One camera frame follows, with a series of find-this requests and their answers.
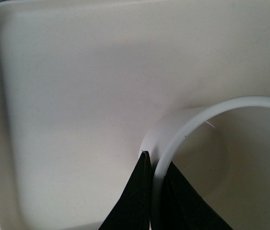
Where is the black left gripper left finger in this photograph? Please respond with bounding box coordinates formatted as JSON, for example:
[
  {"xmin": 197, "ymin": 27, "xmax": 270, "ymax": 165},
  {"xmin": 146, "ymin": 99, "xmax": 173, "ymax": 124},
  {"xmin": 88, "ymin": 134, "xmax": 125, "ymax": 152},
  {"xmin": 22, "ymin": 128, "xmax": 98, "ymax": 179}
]
[{"xmin": 99, "ymin": 151, "xmax": 152, "ymax": 230}]

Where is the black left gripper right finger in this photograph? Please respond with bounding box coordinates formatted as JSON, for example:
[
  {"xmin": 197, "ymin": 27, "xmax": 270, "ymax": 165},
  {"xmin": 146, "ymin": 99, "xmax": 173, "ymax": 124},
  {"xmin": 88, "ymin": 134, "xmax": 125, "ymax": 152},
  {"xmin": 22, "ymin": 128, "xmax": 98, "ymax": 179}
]
[{"xmin": 163, "ymin": 163, "xmax": 231, "ymax": 230}]

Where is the white smiley mug black handle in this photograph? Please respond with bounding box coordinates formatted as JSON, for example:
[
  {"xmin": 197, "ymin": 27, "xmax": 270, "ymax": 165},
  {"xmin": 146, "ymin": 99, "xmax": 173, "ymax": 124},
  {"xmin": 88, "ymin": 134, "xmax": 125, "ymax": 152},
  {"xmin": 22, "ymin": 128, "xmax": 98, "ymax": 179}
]
[{"xmin": 141, "ymin": 96, "xmax": 270, "ymax": 230}]

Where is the beige rectangular plastic tray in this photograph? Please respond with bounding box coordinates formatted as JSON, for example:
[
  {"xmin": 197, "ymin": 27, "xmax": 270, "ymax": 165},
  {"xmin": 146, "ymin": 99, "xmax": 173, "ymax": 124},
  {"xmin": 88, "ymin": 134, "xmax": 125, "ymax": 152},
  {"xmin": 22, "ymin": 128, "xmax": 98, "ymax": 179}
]
[{"xmin": 0, "ymin": 0, "xmax": 270, "ymax": 230}]

